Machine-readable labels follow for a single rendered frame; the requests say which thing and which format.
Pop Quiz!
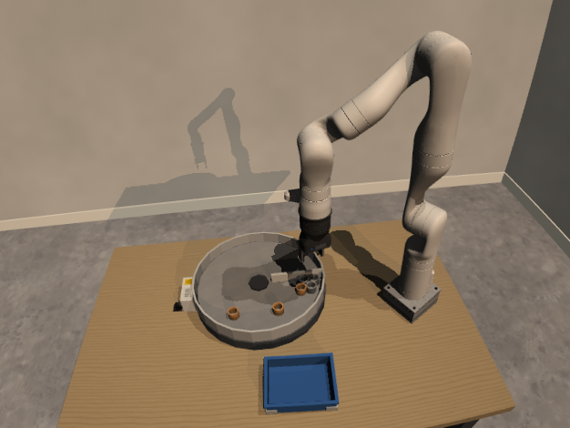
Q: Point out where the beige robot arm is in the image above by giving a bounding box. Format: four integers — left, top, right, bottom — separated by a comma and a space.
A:
297, 31, 472, 301

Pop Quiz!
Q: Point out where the dark blue crate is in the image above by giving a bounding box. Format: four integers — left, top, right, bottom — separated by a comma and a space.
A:
264, 352, 339, 414

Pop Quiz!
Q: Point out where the bronze bushing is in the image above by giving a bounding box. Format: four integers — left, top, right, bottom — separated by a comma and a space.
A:
228, 307, 239, 321
272, 302, 284, 316
296, 283, 306, 296

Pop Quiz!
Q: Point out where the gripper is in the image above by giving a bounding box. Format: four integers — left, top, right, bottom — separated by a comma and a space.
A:
284, 189, 332, 263

